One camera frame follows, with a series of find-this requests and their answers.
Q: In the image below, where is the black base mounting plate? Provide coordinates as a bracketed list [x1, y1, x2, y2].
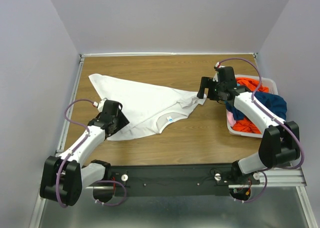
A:
[86, 162, 266, 198]

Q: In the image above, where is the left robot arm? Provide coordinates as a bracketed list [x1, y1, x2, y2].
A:
[39, 98, 130, 208]

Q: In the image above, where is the pink t shirt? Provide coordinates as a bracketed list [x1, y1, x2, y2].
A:
[226, 111, 236, 127]

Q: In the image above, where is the navy blue t shirt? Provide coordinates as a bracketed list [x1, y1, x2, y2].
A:
[225, 91, 287, 121]

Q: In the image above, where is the aluminium table frame rail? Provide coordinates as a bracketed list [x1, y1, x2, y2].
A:
[28, 53, 86, 228]

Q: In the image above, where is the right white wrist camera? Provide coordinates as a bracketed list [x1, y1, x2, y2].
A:
[213, 62, 225, 82]

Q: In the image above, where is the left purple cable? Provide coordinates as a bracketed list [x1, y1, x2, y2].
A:
[55, 98, 101, 209]

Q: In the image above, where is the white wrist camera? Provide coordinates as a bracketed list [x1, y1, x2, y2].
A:
[213, 62, 225, 82]
[92, 98, 108, 112]

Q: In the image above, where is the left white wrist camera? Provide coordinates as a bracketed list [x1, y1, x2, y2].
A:
[92, 98, 108, 112]

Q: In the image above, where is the white t shirt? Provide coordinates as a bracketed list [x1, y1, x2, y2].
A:
[88, 73, 206, 141]

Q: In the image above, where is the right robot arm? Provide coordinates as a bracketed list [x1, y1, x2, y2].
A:
[197, 66, 302, 184]

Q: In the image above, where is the orange t shirt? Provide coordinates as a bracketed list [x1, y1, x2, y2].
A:
[232, 76, 269, 135]

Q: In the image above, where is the white plastic laundry basket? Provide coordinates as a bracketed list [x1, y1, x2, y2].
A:
[226, 74, 278, 138]

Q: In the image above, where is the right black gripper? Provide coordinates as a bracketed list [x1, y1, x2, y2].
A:
[196, 76, 225, 102]

